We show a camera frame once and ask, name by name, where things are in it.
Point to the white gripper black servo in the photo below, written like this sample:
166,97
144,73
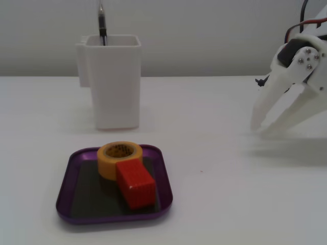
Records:
307,60

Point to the red cube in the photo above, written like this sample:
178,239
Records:
135,183

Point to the purple metal tray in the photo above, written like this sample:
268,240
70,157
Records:
76,219

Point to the white plastic pen holder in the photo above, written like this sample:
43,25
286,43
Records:
115,89

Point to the yellow masking tape roll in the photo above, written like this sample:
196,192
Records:
107,166

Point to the black ballpoint pen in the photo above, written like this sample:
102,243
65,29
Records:
102,23

